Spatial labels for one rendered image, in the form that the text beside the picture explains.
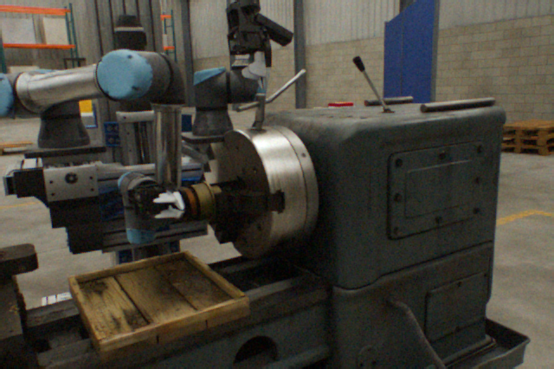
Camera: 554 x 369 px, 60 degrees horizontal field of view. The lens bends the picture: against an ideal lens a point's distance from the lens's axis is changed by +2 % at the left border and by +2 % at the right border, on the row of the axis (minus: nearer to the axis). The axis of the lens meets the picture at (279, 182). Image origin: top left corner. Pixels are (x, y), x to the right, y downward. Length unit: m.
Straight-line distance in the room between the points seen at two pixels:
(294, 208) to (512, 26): 11.46
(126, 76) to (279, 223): 0.51
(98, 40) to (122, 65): 0.60
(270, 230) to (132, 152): 0.83
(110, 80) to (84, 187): 0.39
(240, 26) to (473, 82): 11.72
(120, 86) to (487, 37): 11.74
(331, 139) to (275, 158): 0.13
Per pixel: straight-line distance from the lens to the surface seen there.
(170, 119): 1.36
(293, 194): 1.04
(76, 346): 1.05
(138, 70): 1.21
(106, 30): 1.82
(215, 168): 1.14
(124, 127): 1.75
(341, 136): 1.06
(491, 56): 12.56
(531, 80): 12.06
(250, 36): 1.22
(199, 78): 1.71
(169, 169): 1.38
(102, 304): 1.13
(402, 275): 1.25
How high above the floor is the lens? 1.35
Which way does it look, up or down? 12 degrees down
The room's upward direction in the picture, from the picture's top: 2 degrees counter-clockwise
